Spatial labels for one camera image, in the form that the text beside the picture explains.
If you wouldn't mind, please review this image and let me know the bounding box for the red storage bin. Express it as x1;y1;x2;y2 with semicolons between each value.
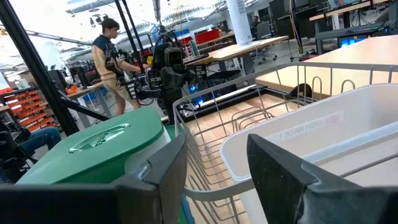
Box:
195;28;220;45

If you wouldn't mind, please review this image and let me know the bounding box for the green Cascade detergent tub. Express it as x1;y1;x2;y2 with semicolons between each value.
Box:
17;107;195;224

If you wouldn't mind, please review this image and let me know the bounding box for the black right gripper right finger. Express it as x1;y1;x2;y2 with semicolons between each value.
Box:
247;133;398;224

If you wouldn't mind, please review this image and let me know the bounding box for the person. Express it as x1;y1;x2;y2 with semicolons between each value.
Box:
251;15;261;35
0;119;62;184
91;17;152;116

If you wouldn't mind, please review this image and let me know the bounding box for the white pillar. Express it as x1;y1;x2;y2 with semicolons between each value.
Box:
226;0;253;47

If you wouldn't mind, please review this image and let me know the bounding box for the monitor with blue screen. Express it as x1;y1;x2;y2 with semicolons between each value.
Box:
337;34;369;49

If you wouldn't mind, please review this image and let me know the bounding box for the orange parts bin shelf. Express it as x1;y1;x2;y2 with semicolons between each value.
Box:
2;88;58;132

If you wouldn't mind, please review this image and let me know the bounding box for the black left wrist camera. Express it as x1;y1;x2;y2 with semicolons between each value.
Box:
164;46;184;67

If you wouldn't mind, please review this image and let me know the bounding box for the grey wire dish rack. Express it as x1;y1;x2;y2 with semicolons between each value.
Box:
172;61;398;224

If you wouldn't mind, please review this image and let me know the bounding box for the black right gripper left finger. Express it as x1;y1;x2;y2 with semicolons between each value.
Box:
0;133;189;224

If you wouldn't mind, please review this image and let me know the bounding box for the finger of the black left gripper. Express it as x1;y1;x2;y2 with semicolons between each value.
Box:
147;68;162;91
194;63;208;82

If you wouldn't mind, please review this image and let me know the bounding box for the white plastic cutlery bin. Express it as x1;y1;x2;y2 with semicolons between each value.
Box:
220;83;398;224

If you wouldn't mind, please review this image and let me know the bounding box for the light wood desk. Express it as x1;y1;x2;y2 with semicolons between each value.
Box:
183;35;290;78
254;34;398;100

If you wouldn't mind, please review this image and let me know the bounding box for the grey office chair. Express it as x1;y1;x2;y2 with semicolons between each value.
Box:
256;21;278;62

